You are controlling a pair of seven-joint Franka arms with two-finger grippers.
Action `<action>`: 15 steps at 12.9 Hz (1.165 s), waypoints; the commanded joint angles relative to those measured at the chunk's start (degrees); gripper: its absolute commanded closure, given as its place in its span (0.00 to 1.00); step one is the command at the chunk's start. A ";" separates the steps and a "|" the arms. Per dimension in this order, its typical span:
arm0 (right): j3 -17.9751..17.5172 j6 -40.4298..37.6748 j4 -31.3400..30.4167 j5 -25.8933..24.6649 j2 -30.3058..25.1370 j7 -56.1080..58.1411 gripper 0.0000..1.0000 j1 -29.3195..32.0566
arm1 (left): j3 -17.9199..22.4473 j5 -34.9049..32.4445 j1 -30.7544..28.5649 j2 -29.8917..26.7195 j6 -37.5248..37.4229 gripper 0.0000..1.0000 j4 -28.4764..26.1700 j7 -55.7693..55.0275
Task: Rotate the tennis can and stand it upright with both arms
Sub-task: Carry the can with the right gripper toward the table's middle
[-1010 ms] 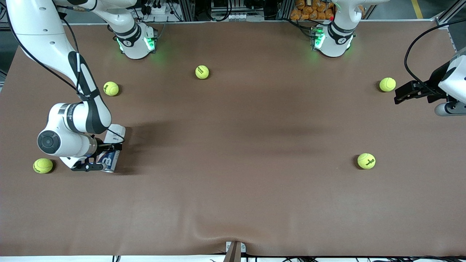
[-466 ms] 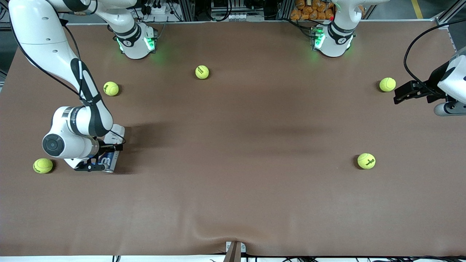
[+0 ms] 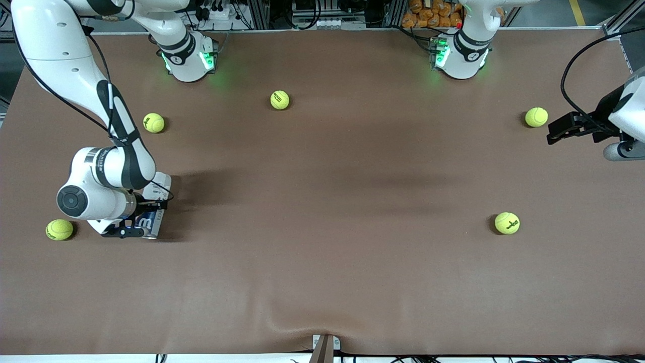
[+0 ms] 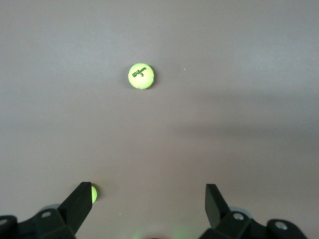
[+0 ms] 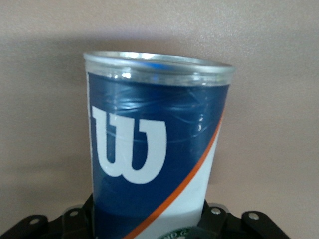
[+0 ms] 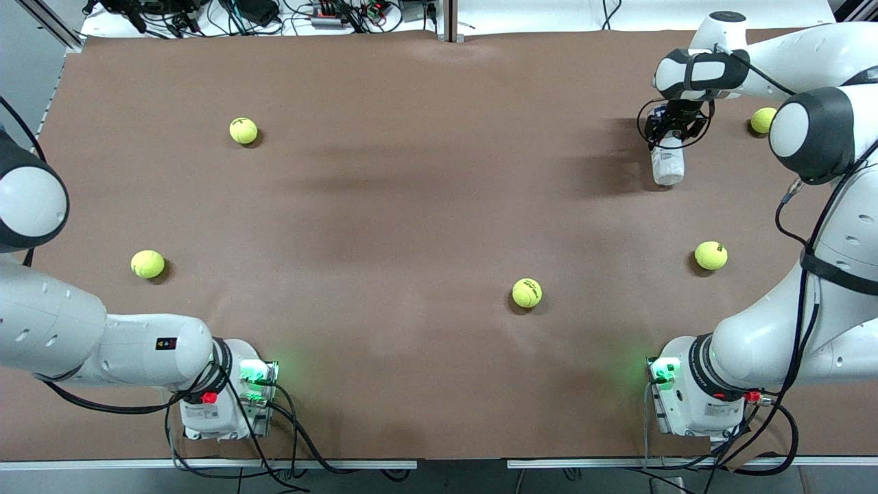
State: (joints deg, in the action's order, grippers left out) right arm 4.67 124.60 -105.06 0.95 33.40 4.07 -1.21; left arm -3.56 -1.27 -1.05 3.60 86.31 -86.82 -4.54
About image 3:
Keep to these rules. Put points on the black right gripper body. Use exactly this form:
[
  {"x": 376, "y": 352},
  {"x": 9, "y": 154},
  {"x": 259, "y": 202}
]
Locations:
[{"x": 141, "y": 205}]

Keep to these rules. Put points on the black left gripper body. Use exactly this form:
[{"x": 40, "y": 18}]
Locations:
[{"x": 601, "y": 119}]

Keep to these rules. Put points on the white blue tennis ball can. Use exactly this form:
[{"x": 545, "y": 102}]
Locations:
[{"x": 161, "y": 185}]

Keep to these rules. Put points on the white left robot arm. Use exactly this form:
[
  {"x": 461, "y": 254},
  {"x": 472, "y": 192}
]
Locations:
[{"x": 468, "y": 55}]

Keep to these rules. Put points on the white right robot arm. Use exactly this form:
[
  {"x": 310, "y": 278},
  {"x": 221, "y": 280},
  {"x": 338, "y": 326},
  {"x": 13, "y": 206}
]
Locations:
[{"x": 65, "y": 50}]

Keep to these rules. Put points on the yellow-green tennis ball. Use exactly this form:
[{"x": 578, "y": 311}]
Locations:
[
  {"x": 536, "y": 117},
  {"x": 279, "y": 100},
  {"x": 507, "y": 223},
  {"x": 59, "y": 229},
  {"x": 153, "y": 122}
]

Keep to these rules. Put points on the brown table cover mat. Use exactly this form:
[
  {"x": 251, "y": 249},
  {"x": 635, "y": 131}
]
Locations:
[{"x": 322, "y": 201}]

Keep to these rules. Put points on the orange objects pile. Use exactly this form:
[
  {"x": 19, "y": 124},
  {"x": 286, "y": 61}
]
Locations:
[{"x": 428, "y": 17}]

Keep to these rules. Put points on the white power strip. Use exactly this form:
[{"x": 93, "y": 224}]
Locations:
[{"x": 216, "y": 14}]

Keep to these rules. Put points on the white connector block row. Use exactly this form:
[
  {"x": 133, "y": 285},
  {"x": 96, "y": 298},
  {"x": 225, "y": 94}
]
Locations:
[{"x": 327, "y": 23}]

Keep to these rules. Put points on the aluminium frame post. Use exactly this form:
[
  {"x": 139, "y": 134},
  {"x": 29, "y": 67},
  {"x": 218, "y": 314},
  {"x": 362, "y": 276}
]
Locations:
[
  {"x": 622, "y": 17},
  {"x": 262, "y": 12}
]

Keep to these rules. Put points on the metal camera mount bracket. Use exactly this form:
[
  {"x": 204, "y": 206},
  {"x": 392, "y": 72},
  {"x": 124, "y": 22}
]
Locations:
[{"x": 325, "y": 350}]

